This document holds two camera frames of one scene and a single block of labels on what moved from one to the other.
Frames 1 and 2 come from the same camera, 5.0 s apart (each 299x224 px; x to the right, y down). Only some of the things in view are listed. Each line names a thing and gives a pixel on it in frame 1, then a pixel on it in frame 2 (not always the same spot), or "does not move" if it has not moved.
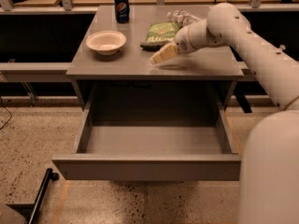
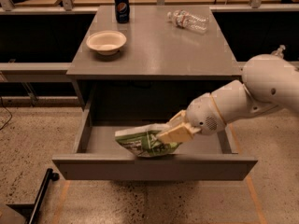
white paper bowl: (106, 42) does not move
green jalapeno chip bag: (160, 35) -> (144, 141)
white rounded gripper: (182, 42) -> (204, 114)
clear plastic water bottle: (183, 18) does not move
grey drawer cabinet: (112, 75) does not move
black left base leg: (49, 176) does not move
